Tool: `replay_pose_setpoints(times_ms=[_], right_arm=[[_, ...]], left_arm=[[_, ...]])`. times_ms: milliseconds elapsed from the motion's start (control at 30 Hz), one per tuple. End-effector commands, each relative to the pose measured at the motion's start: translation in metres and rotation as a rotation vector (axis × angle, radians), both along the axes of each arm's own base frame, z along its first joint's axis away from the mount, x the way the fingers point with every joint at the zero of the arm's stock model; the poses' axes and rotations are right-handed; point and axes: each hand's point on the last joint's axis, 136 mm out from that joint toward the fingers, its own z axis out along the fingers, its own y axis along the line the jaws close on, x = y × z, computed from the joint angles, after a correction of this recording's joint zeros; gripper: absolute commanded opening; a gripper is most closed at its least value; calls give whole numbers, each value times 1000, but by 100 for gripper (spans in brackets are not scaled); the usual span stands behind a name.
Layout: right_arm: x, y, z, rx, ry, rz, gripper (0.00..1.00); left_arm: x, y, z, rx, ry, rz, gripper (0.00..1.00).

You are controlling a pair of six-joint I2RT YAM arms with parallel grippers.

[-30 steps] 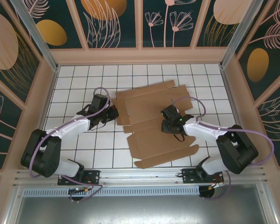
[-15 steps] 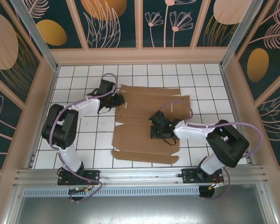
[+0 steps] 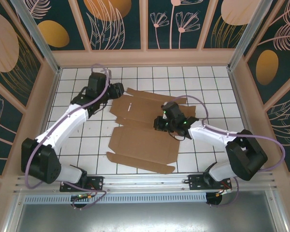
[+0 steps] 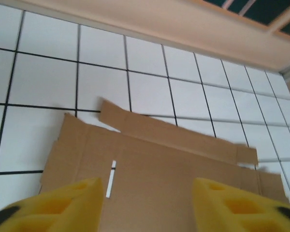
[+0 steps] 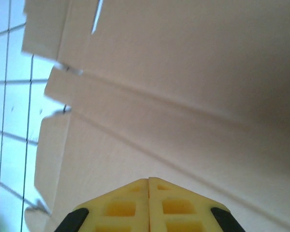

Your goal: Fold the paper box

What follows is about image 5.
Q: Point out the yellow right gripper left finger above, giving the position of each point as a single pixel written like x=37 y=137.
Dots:
x=125 y=210

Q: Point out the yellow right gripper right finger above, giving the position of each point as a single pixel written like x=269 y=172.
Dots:
x=178 y=210

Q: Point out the brown cardboard box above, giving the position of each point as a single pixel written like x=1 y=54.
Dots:
x=159 y=96

